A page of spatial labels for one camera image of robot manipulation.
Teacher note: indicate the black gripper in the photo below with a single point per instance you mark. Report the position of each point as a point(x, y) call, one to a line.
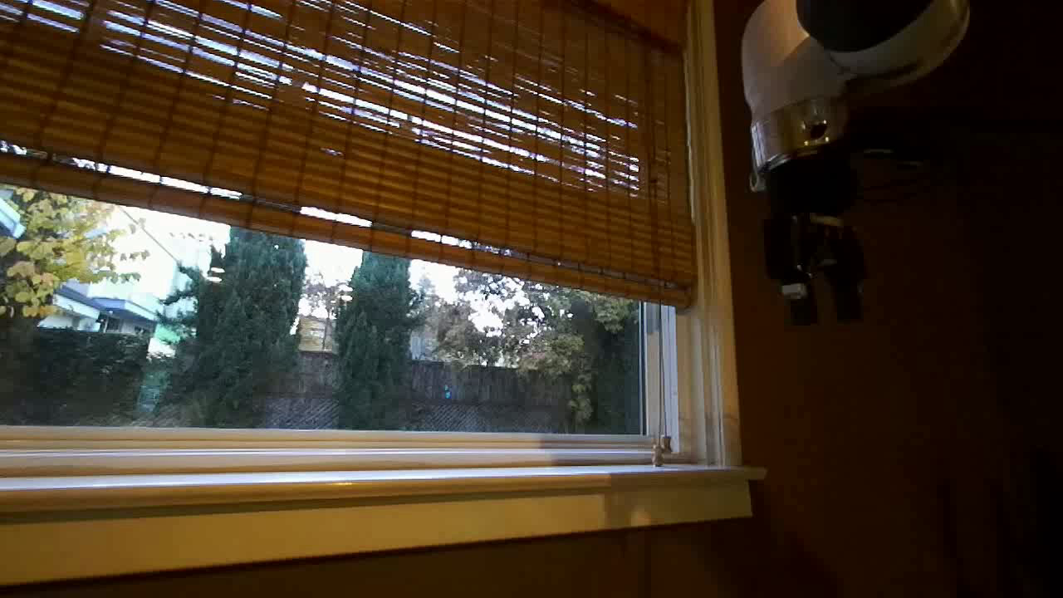
point(806, 233)

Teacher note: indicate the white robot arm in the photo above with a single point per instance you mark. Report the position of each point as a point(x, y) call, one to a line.
point(800, 63)

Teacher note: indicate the small metal window latch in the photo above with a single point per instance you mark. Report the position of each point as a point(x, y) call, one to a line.
point(662, 450)

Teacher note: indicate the brown bamboo roll-up blind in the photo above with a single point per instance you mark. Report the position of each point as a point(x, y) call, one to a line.
point(366, 120)

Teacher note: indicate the white wooden window sill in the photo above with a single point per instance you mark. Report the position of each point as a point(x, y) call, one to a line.
point(67, 528)

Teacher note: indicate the white window frame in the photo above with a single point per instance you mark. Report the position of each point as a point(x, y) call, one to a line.
point(710, 333)

